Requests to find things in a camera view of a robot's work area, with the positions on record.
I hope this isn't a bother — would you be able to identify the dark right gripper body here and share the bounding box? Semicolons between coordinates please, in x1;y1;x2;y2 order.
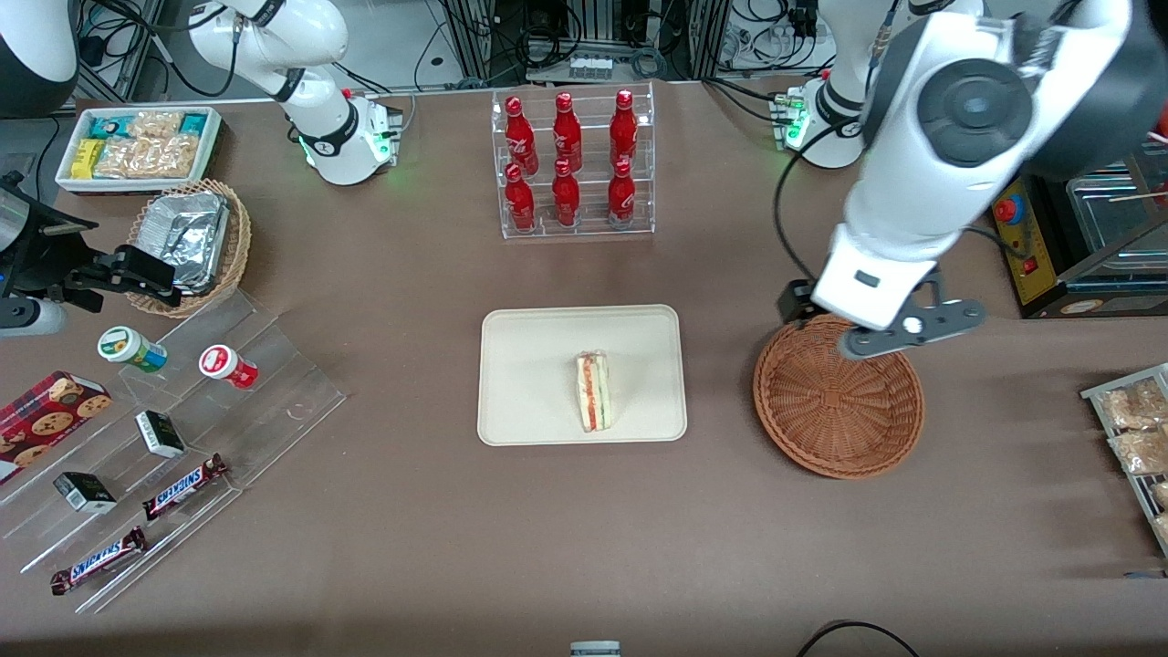
0;181;89;298

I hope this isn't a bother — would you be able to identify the triangle sandwich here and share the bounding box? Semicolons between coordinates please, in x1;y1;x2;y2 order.
575;350;614;433

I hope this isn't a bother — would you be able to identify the brown round wicker basket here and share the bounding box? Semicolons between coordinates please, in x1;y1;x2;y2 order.
753;316;925;480

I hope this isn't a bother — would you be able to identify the light wicker basket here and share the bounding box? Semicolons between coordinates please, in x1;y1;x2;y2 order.
126;179;253;318

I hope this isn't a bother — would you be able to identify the cream plastic tray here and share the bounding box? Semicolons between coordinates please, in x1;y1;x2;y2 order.
477;304;688;447

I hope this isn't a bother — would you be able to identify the aluminium foil container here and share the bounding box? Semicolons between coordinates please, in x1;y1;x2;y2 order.
137;192;231;295

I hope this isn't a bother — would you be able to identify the green lid snack cup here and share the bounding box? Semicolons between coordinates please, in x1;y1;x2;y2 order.
98;326;169;374

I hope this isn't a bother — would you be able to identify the clear bag of crackers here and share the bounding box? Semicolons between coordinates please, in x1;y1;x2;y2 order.
93;135;203;180
128;110;183;142

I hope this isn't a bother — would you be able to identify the red lid snack cup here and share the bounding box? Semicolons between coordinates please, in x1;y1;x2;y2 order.
199;344;259;391

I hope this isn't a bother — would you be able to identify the red plaid cookie box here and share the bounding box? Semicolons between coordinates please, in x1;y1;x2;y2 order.
0;370;112;486

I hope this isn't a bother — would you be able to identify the white rectangular snack bin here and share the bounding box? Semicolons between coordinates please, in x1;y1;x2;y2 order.
55;106;224;195

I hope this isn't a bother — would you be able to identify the small black box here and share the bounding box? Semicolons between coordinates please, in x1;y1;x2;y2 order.
53;471;118;514
135;410;186;459

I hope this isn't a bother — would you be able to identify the clear acrylic stepped display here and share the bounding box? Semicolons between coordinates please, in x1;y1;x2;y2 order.
0;290;348;614

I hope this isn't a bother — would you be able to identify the black food warmer appliance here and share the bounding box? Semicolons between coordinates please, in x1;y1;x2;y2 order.
990;137;1168;320

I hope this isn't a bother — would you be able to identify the clear acrylic bottle rack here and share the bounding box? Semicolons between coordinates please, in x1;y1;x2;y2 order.
491;80;656;241

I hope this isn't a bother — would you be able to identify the red cola bottle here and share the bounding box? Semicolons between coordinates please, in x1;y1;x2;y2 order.
505;163;537;232
608;158;637;229
505;96;539;176
610;89;639;168
553;92;583;172
552;159;581;228

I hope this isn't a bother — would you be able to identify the Snickers chocolate bar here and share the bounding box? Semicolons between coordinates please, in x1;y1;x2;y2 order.
142;454;229;522
50;527;148;596

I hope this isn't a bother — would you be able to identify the stainless steel pan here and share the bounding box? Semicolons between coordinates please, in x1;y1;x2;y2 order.
1066;175;1168;270

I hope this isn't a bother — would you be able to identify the clear bag of snacks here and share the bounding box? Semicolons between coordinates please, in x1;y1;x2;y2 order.
1100;380;1168;430
1109;427;1168;475

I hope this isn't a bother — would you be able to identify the black floor cable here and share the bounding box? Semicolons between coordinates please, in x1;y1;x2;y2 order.
797;620;921;657

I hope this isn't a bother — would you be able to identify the grey wire tray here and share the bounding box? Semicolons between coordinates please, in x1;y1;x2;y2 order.
1080;363;1168;558

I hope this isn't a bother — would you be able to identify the aluminium frame rack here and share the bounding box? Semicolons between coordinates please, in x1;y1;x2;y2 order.
438;0;731;88

